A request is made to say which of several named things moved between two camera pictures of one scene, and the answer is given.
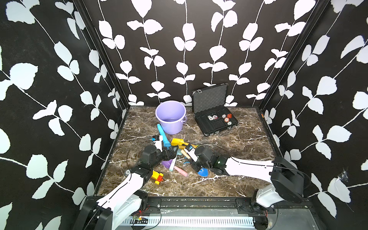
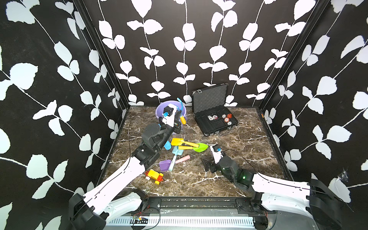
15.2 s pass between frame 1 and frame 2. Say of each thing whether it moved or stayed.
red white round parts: stayed
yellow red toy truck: stayed
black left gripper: moved
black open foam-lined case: stayed
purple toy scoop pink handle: moved
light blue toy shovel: stayed
